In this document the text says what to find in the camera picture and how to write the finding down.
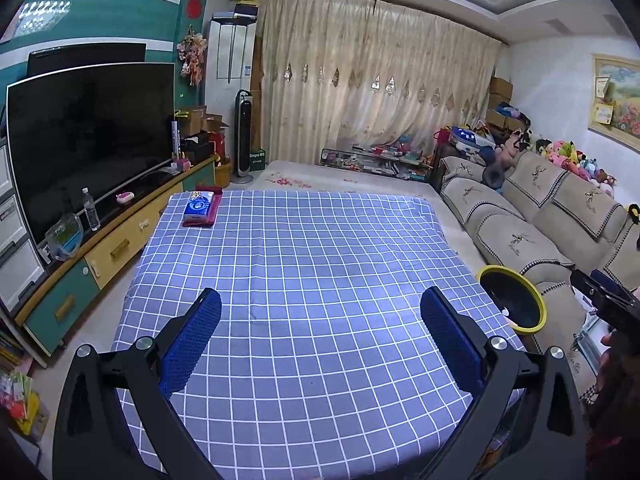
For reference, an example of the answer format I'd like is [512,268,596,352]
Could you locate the large black television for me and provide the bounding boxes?
[6,62,176,246]

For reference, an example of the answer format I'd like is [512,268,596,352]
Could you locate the black storage box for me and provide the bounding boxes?
[182,137,213,161]

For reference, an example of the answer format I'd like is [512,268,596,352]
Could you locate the black tower fan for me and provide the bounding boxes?
[232,89,256,183]

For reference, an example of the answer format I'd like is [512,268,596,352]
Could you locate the artificial flower wall decoration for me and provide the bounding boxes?
[176,32,208,86]

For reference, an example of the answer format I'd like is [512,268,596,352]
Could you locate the clear glass bowl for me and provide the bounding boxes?
[45,212,83,261]

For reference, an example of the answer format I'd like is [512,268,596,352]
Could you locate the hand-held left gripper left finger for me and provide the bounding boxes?
[52,287,223,480]

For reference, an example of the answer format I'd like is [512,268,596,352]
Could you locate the cluttered glass coffee table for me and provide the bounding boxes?
[320,145,433,181]

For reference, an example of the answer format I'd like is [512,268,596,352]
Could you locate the stack of cardboard boxes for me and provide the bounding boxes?
[486,76,528,131]

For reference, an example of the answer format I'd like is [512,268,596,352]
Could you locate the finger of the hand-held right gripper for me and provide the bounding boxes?
[570,268,615,311]

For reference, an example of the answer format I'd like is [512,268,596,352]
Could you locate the pile of plush toys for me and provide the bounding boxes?
[520,130,618,196]

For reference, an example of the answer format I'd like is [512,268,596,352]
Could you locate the blue star print bag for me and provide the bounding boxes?
[449,126,490,157]

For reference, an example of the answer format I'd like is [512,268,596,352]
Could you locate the yellow rimmed black trash bin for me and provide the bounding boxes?
[475,265,547,336]

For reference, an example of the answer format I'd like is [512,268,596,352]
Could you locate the dark round cushion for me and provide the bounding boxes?
[481,165,506,190]

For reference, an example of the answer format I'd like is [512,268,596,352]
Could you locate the green yellow television cabinet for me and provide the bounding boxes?
[15,155,221,356]

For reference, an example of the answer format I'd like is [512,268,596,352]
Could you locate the small black television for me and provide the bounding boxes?
[26,42,147,78]

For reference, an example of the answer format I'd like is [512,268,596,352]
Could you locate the open cardboard box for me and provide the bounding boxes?
[177,105,231,141]

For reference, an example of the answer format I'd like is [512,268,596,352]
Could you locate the beige sofa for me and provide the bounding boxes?
[432,152,640,406]

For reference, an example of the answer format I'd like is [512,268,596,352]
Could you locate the white standing air conditioner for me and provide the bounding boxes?
[207,12,258,161]

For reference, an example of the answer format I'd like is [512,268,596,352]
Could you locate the beige patterned curtains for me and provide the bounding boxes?
[252,0,501,171]

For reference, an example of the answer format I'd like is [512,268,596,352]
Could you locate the blue tissue pack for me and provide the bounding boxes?
[182,186,223,227]
[182,196,216,221]

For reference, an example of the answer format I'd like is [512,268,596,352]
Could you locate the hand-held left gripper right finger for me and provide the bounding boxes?
[420,287,588,480]

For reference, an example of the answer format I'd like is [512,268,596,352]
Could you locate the pink plush bear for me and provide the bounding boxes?
[495,140,521,166]

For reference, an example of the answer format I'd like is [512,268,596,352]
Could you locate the clear water bottle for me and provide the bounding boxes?
[81,187,101,232]

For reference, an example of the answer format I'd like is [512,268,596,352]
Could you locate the person's right hand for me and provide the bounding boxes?
[587,332,640,441]

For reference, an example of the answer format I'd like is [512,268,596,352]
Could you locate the framed wall picture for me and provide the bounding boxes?
[590,52,640,153]

